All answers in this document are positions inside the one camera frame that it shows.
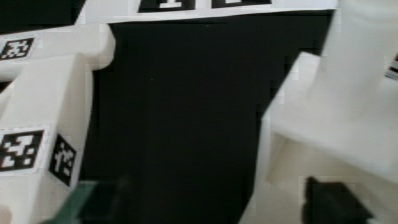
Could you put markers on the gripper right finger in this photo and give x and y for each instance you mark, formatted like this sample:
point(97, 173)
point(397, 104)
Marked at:
point(333, 206)

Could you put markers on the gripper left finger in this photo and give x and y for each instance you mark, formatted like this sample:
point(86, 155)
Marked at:
point(97, 205)

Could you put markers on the white chair leg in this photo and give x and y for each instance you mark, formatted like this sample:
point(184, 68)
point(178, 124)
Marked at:
point(360, 50)

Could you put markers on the white chair back frame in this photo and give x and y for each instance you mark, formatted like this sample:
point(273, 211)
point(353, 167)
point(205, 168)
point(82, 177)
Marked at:
point(49, 60)

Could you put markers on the white marker base plate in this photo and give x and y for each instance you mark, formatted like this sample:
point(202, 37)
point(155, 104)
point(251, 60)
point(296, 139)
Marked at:
point(114, 11)

